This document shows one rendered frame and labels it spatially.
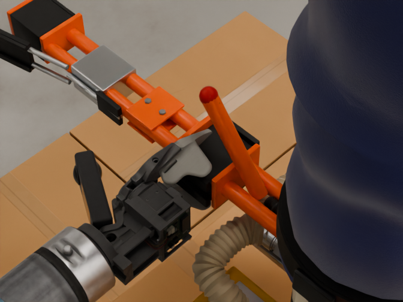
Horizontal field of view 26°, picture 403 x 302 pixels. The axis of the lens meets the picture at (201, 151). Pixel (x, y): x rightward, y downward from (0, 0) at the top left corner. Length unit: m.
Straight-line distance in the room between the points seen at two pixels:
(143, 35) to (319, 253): 2.27
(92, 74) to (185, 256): 0.35
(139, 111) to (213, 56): 1.07
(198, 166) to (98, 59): 0.25
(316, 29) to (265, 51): 1.57
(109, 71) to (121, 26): 1.89
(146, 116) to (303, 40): 0.48
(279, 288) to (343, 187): 0.63
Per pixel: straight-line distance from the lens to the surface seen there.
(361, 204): 0.77
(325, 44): 0.66
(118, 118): 1.17
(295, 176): 0.85
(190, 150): 1.08
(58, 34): 1.27
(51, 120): 2.83
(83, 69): 1.22
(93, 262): 1.00
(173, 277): 1.37
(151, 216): 1.03
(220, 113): 1.04
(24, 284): 0.99
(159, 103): 1.17
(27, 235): 1.92
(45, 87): 2.92
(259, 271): 1.38
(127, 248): 1.03
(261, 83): 2.16
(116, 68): 1.21
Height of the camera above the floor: 2.13
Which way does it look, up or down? 52 degrees down
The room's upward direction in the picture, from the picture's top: straight up
